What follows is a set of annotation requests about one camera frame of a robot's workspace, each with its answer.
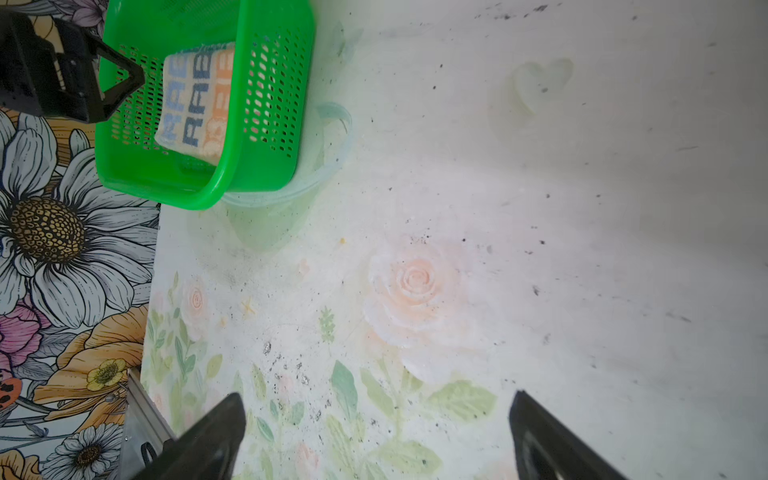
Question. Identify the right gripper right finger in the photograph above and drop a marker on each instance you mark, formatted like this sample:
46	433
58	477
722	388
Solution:
547	449

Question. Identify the aluminium front rail frame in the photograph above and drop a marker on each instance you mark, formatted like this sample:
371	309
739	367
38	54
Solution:
145	431

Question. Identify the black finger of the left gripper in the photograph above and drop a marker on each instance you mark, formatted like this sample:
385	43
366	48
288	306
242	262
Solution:
117	78

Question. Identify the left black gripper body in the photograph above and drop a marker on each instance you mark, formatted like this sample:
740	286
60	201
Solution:
42	80

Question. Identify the striped rabbit text towel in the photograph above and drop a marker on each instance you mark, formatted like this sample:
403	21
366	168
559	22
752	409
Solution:
196	91

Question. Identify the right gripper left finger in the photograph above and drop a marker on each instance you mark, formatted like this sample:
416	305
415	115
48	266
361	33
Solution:
208	450

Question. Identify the green plastic basket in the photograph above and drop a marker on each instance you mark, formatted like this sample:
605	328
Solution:
273	52

